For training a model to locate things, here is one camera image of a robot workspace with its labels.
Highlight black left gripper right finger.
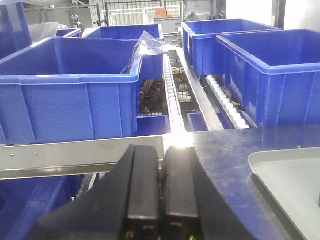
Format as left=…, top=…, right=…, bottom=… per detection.
left=163, top=147, right=255, bottom=240

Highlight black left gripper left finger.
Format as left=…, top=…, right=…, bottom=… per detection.
left=25, top=145, right=160, bottom=240

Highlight white roller track left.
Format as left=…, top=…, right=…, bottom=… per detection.
left=163, top=54, right=185, bottom=133

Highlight white roller track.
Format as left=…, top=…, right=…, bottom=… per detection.
left=163, top=54, right=185, bottom=133
left=205, top=75, right=258, bottom=129

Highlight lower blue bin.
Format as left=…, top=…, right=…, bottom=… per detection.
left=0, top=175, right=84, bottom=240

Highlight blue bin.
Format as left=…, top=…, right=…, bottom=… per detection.
left=217, top=29, right=320, bottom=128
left=0, top=37, right=143, bottom=145
left=0, top=175, right=84, bottom=240
left=181, top=18, right=281, bottom=76
left=83, top=24, right=164, bottom=80

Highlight white roller track right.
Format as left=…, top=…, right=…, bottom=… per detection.
left=205, top=75, right=258, bottom=129

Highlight grey metal tray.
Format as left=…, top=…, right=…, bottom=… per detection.
left=248, top=147, right=320, bottom=240

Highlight front left blue bin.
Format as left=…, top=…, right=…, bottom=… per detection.
left=0, top=37, right=143, bottom=145

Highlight rear left blue bin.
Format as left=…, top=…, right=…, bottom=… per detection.
left=83, top=24, right=164, bottom=80

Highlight front right blue bin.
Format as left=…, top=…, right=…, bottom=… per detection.
left=217, top=29, right=320, bottom=128

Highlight clear plastic bag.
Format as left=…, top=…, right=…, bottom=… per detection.
left=134, top=30, right=172, bottom=56

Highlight rear right blue bin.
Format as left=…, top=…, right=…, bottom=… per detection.
left=181, top=18, right=281, bottom=76

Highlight metal shelf front rail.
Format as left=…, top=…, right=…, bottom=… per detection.
left=0, top=135, right=164, bottom=180

